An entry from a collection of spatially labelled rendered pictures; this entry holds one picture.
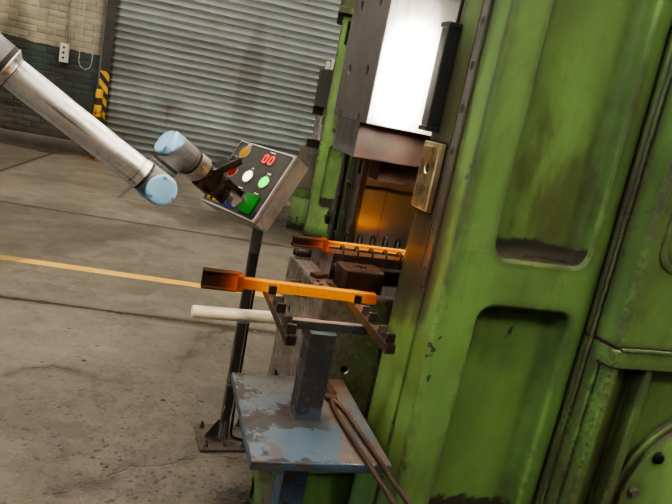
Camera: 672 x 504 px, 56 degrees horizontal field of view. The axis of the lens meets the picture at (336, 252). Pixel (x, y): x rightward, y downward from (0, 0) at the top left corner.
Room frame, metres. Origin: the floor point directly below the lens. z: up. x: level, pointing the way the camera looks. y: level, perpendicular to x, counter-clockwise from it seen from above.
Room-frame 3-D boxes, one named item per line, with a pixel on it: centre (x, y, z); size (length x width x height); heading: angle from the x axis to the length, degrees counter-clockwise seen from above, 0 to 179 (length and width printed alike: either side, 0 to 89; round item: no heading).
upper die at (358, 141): (1.93, -0.16, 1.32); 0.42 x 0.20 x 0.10; 110
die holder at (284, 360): (1.88, -0.18, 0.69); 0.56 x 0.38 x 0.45; 110
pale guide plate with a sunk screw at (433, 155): (1.61, -0.19, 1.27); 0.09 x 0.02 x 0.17; 20
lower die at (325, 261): (1.93, -0.16, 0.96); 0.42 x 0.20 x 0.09; 110
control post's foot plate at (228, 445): (2.36, 0.31, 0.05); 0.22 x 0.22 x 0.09; 20
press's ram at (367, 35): (1.89, -0.17, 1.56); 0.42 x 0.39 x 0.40; 110
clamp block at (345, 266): (1.71, -0.08, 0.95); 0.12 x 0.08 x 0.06; 110
